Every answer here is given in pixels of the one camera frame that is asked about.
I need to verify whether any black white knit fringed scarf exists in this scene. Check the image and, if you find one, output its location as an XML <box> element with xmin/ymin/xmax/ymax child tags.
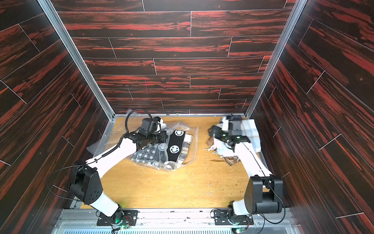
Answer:
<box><xmin>131</xmin><ymin>130</ymin><xmax>187</xmax><ymax>170</ymax></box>

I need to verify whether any clear plastic vacuum bag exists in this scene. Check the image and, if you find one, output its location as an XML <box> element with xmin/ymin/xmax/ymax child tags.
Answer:
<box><xmin>86</xmin><ymin>109</ymin><xmax>199</xmax><ymax>176</ymax></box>

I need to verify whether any brown plaid scarf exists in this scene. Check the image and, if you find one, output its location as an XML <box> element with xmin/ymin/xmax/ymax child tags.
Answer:
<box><xmin>207</xmin><ymin>137</ymin><xmax>240</xmax><ymax>166</ymax></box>

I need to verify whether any grey brown tartan scarf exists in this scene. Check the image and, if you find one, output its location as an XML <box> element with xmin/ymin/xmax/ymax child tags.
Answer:
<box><xmin>176</xmin><ymin>134</ymin><xmax>192</xmax><ymax>164</ymax></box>

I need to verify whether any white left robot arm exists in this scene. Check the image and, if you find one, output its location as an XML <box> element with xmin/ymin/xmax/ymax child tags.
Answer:
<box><xmin>69</xmin><ymin>117</ymin><xmax>168</xmax><ymax>225</ymax></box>

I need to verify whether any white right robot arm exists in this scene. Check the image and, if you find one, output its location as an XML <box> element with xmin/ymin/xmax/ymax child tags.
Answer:
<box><xmin>208</xmin><ymin>115</ymin><xmax>285</xmax><ymax>223</ymax></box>

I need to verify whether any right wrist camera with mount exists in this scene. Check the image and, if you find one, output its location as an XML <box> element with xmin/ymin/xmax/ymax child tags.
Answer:
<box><xmin>217</xmin><ymin>117</ymin><xmax>229</xmax><ymax>132</ymax></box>

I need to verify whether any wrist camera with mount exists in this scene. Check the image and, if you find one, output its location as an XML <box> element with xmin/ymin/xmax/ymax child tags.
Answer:
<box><xmin>153</xmin><ymin>117</ymin><xmax>166</xmax><ymax>132</ymax></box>
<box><xmin>217</xmin><ymin>117</ymin><xmax>229</xmax><ymax>132</ymax></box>

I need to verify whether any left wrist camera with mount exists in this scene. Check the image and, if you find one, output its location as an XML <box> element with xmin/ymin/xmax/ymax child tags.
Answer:
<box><xmin>153</xmin><ymin>117</ymin><xmax>166</xmax><ymax>132</ymax></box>

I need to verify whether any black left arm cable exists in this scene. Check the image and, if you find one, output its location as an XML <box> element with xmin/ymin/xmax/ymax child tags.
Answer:
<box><xmin>90</xmin><ymin>109</ymin><xmax>154</xmax><ymax>164</ymax></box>

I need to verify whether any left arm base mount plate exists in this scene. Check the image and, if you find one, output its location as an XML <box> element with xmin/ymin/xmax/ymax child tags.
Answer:
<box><xmin>96</xmin><ymin>210</ymin><xmax>139</xmax><ymax>227</ymax></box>

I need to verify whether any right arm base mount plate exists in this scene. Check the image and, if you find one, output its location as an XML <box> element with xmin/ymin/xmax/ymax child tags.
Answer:
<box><xmin>210</xmin><ymin>208</ymin><xmax>254</xmax><ymax>226</ymax></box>

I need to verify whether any aluminium corner frame post right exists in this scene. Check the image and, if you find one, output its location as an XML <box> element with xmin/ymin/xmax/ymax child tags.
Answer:
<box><xmin>245</xmin><ymin>0</ymin><xmax>307</xmax><ymax>119</ymax></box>

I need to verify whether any aluminium corner frame post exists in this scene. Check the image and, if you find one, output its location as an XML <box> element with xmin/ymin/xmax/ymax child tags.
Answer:
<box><xmin>245</xmin><ymin>0</ymin><xmax>307</xmax><ymax>119</ymax></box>
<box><xmin>37</xmin><ymin>0</ymin><xmax>115</xmax><ymax>121</ymax></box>

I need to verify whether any aluminium corner frame post left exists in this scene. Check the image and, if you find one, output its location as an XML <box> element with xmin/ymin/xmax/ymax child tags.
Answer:
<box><xmin>37</xmin><ymin>0</ymin><xmax>115</xmax><ymax>121</ymax></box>

